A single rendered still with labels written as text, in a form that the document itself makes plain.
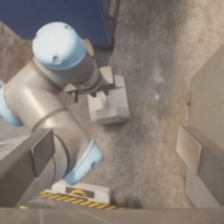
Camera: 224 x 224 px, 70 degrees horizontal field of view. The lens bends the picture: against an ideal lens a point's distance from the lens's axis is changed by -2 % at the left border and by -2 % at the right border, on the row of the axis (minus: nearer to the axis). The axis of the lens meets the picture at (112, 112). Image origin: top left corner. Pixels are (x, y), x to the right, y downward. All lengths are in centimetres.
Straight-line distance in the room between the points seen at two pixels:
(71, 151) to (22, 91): 13
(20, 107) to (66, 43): 13
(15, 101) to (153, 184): 73
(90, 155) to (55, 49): 17
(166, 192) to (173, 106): 42
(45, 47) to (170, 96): 71
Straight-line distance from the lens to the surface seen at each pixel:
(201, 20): 109
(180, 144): 17
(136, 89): 87
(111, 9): 72
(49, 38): 29
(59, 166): 22
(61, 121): 27
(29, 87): 30
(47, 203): 64
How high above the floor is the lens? 84
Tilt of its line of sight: 78 degrees down
